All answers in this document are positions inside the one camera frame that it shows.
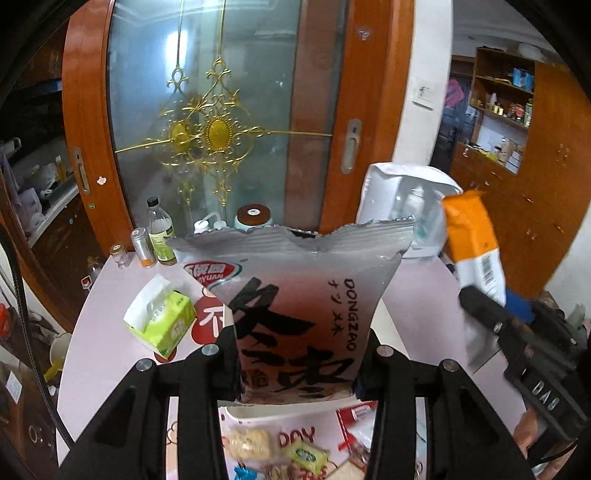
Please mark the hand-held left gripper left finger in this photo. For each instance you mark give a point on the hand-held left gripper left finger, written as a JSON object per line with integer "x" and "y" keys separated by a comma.
{"x": 207, "y": 369}

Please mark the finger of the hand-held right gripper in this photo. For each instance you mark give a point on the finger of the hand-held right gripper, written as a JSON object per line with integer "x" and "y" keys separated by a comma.
{"x": 482, "y": 311}

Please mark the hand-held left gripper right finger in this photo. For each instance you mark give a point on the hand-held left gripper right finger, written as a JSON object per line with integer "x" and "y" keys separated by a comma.
{"x": 392, "y": 374}

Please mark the orange white snack packet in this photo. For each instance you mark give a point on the orange white snack packet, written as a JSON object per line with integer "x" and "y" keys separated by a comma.
{"x": 471, "y": 235}

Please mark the white plastic tray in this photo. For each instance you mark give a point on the white plastic tray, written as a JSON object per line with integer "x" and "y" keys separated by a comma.
{"x": 277, "y": 413}

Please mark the silver snack bag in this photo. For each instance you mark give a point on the silver snack bag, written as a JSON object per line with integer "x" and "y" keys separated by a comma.
{"x": 295, "y": 295}

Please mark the person's right hand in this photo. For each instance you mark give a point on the person's right hand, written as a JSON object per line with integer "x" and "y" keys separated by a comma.
{"x": 531, "y": 438}

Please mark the green tissue pack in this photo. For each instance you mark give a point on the green tissue pack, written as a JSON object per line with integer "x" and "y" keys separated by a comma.
{"x": 166, "y": 318}

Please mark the rice cracker packet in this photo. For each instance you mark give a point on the rice cracker packet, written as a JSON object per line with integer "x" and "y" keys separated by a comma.
{"x": 249, "y": 444}

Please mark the green candy packet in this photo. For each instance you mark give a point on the green candy packet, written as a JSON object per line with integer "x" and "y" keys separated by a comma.
{"x": 305, "y": 456}

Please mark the wooden shelf cabinet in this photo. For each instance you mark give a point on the wooden shelf cabinet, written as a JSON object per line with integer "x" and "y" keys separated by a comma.
{"x": 545, "y": 194}

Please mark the silver can orange base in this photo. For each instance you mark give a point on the silver can orange base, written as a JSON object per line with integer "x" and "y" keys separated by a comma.
{"x": 143, "y": 249}

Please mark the glass bottle green label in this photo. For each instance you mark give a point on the glass bottle green label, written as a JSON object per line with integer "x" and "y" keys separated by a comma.
{"x": 161, "y": 240}

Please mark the small glass jar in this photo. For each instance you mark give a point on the small glass jar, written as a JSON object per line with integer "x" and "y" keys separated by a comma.
{"x": 120, "y": 258}

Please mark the white pill bottle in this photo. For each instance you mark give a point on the white pill bottle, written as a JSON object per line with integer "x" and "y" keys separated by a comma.
{"x": 201, "y": 227}

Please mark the translucent squeeze bottle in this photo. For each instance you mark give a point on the translucent squeeze bottle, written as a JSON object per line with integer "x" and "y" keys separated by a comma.
{"x": 218, "y": 226}

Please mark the white countertop sterilizer appliance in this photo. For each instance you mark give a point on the white countertop sterilizer appliance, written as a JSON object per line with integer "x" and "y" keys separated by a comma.
{"x": 383, "y": 194}

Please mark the teal canister brown lid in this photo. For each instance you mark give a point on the teal canister brown lid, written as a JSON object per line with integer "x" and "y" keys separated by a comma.
{"x": 253, "y": 218}

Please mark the blue box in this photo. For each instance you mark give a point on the blue box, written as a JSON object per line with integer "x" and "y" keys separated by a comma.
{"x": 523, "y": 78}

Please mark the wooden sliding glass door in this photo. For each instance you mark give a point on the wooden sliding glass door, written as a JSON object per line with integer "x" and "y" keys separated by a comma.
{"x": 355, "y": 69}

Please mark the white wall switch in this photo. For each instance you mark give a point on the white wall switch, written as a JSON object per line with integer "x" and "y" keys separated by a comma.
{"x": 425, "y": 93}

